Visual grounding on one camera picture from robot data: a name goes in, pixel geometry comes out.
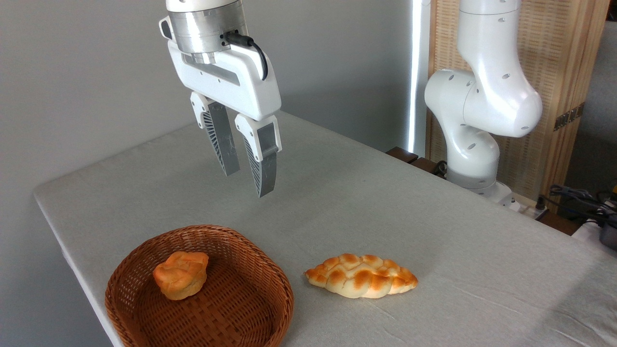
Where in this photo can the dark metal screen hinge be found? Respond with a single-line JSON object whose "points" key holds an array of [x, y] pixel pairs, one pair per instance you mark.
{"points": [[569, 116]]}

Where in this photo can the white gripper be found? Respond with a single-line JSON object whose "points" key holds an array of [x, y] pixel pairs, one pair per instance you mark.
{"points": [[241, 82]]}

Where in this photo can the braided oval bread loaf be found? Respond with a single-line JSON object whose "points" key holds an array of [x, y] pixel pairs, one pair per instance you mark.
{"points": [[361, 277]]}

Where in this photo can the white power strip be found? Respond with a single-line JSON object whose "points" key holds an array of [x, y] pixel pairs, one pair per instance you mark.
{"points": [[530, 212]]}

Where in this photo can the round golden bread roll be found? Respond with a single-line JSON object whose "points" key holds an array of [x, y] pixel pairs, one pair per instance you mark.
{"points": [[182, 275]]}

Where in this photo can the brown wicker basket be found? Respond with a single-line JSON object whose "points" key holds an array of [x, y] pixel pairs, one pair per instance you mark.
{"points": [[231, 311]]}

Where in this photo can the grey tablecloth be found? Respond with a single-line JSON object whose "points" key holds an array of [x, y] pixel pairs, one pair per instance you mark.
{"points": [[385, 217]]}

